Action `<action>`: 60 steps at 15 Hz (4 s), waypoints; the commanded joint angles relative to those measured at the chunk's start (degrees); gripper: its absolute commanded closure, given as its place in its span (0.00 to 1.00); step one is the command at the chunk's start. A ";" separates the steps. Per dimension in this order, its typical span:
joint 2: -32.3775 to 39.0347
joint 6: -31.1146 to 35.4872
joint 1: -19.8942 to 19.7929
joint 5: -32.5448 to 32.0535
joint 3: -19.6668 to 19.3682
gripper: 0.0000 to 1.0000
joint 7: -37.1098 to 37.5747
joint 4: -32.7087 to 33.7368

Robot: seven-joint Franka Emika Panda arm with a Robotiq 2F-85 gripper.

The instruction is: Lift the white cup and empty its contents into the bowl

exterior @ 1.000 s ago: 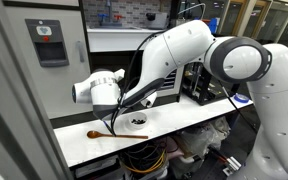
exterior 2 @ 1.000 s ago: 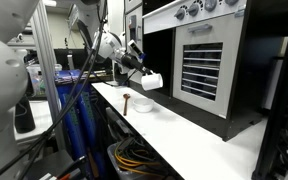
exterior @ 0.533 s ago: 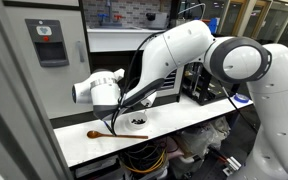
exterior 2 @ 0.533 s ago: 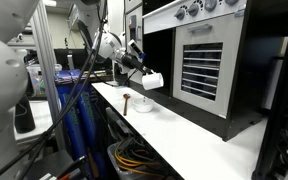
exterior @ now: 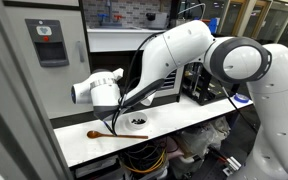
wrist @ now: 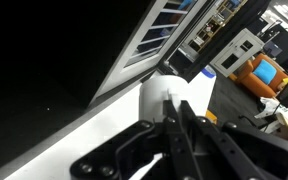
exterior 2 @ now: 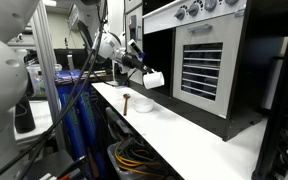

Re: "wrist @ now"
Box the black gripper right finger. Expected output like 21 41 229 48
180 99 288 180

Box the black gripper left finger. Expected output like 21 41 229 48
69 99 202 180

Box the white cup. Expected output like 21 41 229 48
138 74 192 124

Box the yellow block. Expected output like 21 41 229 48
205 109 219 126

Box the white crumpled bag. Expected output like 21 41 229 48
253 96 282 120

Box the orange armchair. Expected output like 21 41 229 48
234 53 288 99

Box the blue tape roll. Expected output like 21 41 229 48
201 67 217 80

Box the white toy kitchen stove unit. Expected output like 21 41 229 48
0 0 216 161

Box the blue cushion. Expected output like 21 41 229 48
252 59 278 86

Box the white cabinet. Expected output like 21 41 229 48
210 27 266 79

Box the wooden shelf with items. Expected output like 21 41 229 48
180 0 252 56

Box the black metal rack frame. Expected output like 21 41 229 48
183 0 272 83

